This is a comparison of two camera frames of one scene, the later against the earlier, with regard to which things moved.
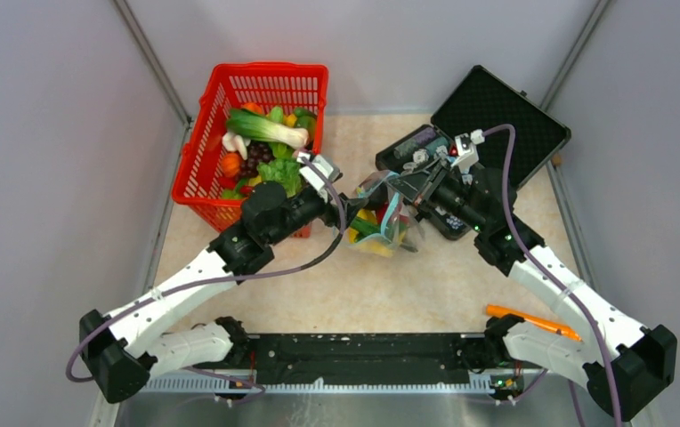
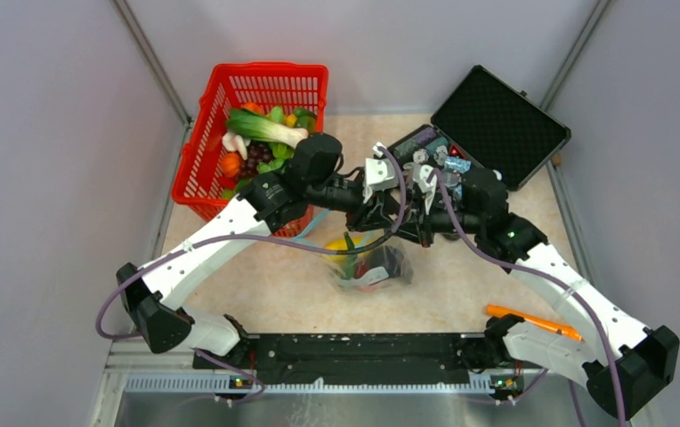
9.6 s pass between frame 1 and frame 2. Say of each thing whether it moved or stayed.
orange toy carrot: stayed
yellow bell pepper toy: moved
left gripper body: moved
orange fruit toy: stayed
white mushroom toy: stayed
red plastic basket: stayed
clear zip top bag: moved
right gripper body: moved
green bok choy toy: stayed
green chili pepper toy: moved
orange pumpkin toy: stayed
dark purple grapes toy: stayed
